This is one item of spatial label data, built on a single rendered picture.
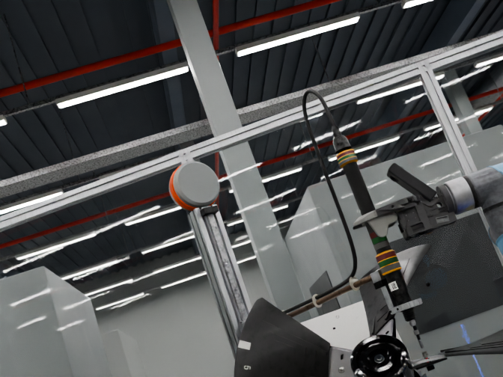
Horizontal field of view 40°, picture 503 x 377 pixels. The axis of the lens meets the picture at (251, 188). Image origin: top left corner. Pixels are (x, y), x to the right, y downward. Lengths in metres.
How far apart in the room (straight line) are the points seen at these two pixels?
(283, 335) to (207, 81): 4.76
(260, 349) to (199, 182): 0.73
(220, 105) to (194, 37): 0.71
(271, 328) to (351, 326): 0.35
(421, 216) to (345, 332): 0.50
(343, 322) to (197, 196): 0.60
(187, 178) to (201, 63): 4.16
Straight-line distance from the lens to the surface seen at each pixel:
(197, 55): 6.30
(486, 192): 1.54
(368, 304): 1.70
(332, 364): 1.54
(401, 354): 1.45
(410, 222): 1.51
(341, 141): 1.55
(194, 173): 2.17
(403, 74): 2.40
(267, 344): 1.60
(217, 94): 6.14
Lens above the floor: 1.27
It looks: 14 degrees up
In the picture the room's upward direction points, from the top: 20 degrees counter-clockwise
